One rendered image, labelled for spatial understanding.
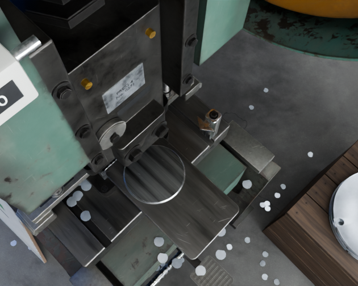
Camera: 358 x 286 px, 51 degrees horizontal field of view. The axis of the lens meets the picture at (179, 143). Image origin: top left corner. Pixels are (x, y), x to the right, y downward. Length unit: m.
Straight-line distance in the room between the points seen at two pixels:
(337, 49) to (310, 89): 1.20
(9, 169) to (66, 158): 0.08
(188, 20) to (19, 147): 0.23
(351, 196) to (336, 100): 0.70
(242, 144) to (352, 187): 0.46
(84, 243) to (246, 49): 1.34
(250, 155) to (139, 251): 0.35
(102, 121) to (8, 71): 0.32
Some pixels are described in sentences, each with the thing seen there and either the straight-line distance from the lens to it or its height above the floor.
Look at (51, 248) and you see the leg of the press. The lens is 0.94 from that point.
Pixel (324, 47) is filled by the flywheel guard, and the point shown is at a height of 1.00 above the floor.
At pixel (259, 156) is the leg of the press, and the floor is 0.64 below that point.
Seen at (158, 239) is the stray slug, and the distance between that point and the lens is 0.87.
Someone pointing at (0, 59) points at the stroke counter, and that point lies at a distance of 0.23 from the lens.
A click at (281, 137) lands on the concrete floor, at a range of 1.71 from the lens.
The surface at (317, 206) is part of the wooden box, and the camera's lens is 1.27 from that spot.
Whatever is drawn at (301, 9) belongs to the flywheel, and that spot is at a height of 1.01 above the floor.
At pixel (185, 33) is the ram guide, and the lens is 0.47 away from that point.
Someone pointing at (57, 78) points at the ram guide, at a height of 1.23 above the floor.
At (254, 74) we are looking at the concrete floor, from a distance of 1.84.
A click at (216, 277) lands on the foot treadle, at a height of 0.16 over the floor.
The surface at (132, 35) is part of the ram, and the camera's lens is 0.46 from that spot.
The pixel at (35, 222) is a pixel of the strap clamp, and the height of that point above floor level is 0.74.
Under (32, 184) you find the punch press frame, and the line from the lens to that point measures 0.43.
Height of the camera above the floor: 1.51
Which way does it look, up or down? 68 degrees down
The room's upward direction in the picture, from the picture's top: 3 degrees clockwise
